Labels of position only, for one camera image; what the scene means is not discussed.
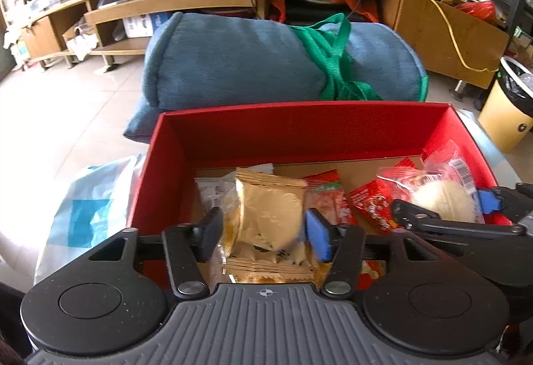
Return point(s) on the red snack packet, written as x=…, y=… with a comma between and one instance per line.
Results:
x=374, y=200
x=329, y=194

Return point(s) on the white and blue carton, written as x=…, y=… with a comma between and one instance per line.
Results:
x=139, y=25

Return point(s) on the red cardboard box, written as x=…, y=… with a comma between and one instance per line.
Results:
x=291, y=127

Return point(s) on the silver snack packet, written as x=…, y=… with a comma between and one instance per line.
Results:
x=208, y=190

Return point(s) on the wooden television cabinet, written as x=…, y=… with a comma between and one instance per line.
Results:
x=433, y=27

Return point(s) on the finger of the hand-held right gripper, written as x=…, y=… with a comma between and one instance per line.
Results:
x=410, y=215
x=489, y=200

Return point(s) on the gold snack packet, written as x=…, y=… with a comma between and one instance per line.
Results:
x=266, y=211

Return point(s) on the yellow trash bin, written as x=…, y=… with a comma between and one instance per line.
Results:
x=501, y=119

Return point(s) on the blue cushion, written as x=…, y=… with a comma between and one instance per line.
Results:
x=141, y=123

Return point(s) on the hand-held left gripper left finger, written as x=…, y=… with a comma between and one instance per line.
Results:
x=213, y=231

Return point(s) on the white and blue plastic bag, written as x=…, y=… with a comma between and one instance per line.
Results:
x=83, y=215

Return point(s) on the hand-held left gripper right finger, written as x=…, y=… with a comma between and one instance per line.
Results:
x=318, y=236

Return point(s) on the red plastic bag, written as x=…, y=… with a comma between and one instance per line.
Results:
x=479, y=11

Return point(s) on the clear packet with white bun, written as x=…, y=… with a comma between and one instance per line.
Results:
x=441, y=194

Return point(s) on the blue rolled blanket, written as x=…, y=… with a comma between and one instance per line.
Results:
x=233, y=56

